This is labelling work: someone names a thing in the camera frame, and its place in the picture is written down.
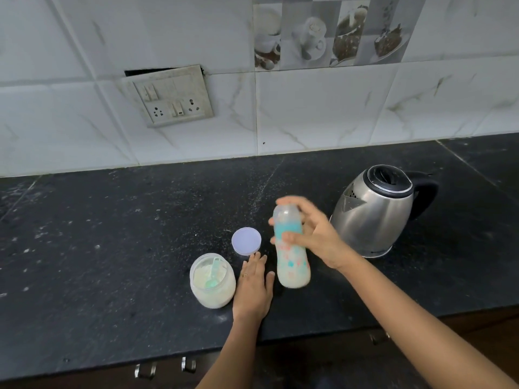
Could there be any white wall switch board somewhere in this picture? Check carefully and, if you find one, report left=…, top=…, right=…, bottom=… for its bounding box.
left=121, top=65, right=215, bottom=129

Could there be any person's right hand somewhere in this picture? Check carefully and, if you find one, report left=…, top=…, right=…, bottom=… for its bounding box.
left=268, top=195, right=358, bottom=270

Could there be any patterned baby feeding bottle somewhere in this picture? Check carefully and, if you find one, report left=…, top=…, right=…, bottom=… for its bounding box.
left=272, top=203, right=311, bottom=289

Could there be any round white jar lid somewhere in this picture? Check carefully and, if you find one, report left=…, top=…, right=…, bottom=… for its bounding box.
left=231, top=227, right=262, bottom=256

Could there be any person's left forearm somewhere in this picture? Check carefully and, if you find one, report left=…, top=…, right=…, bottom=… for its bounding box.
left=196, top=315, right=269, bottom=389

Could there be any person's left hand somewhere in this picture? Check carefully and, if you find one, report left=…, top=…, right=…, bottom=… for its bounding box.
left=233, top=252, right=276, bottom=323

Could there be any clear jar of milk powder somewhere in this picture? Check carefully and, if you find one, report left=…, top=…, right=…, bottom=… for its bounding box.
left=189, top=253, right=237, bottom=310

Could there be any person's right forearm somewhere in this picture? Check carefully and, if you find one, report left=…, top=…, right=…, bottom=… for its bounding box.
left=336, top=251, right=519, bottom=389

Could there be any stainless steel electric kettle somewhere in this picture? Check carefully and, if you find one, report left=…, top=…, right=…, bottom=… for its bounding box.
left=329, top=164, right=440, bottom=259

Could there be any green plastic scoop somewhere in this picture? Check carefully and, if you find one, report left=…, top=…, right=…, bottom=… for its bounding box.
left=204, top=257, right=228, bottom=290

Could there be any dark wooden base cabinet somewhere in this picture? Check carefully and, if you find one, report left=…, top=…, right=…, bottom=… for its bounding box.
left=0, top=306, right=519, bottom=389

